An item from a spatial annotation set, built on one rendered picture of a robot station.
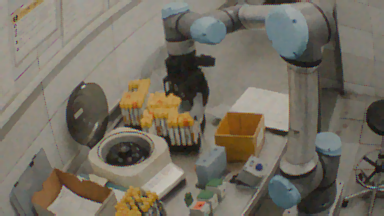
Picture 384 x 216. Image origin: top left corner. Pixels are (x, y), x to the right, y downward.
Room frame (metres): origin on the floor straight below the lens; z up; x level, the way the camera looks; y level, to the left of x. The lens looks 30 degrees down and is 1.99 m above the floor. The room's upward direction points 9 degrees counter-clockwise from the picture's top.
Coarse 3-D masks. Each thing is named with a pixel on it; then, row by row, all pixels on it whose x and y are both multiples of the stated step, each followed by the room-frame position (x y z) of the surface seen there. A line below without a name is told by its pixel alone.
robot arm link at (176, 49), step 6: (168, 42) 1.41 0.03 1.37; (174, 42) 1.46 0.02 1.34; (180, 42) 1.39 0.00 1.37; (186, 42) 1.40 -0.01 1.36; (192, 42) 1.40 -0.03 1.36; (168, 48) 1.41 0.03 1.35; (174, 48) 1.40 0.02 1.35; (180, 48) 1.39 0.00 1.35; (186, 48) 1.39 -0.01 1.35; (192, 48) 1.40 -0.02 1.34; (174, 54) 1.40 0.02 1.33; (180, 54) 1.39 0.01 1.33; (186, 54) 1.40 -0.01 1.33
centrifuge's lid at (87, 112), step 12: (84, 84) 1.65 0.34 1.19; (96, 84) 1.69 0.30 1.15; (72, 96) 1.60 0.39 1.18; (84, 96) 1.70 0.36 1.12; (96, 96) 1.72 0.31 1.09; (72, 108) 1.64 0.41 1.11; (84, 108) 1.69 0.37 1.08; (96, 108) 1.72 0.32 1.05; (108, 108) 1.70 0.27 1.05; (72, 120) 1.62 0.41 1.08; (84, 120) 1.67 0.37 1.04; (96, 120) 1.70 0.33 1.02; (72, 132) 1.54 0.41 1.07; (84, 132) 1.64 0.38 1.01; (96, 132) 1.67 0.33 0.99; (84, 144) 1.59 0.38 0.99; (96, 144) 1.60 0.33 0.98
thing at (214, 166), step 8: (208, 152) 1.49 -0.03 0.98; (216, 152) 1.48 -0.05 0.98; (224, 152) 1.49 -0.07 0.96; (200, 160) 1.45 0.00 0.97; (208, 160) 1.45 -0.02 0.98; (216, 160) 1.46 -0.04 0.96; (224, 160) 1.49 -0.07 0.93; (200, 168) 1.43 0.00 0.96; (208, 168) 1.42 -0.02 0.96; (216, 168) 1.45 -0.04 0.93; (224, 168) 1.49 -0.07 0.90; (200, 176) 1.44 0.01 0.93; (208, 176) 1.42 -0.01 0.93; (216, 176) 1.45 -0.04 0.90; (224, 176) 1.47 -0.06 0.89; (200, 184) 1.44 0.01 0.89
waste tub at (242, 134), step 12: (228, 120) 1.69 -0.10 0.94; (240, 120) 1.67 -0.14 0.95; (252, 120) 1.66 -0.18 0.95; (216, 132) 1.59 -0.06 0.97; (228, 132) 1.68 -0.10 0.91; (240, 132) 1.68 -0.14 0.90; (252, 132) 1.66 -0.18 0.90; (264, 132) 1.63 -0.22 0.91; (216, 144) 1.58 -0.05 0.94; (228, 144) 1.56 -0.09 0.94; (240, 144) 1.54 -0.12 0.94; (252, 144) 1.53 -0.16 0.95; (228, 156) 1.56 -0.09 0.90; (240, 156) 1.54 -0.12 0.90
